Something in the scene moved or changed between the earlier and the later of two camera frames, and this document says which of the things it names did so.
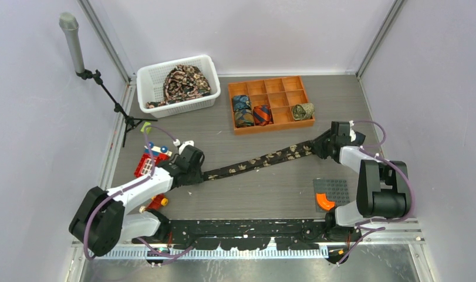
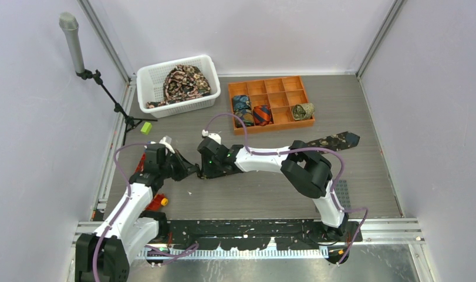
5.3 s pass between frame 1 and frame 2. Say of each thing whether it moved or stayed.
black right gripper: moved
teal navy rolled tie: stayed
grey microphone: stayed
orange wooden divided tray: stayed
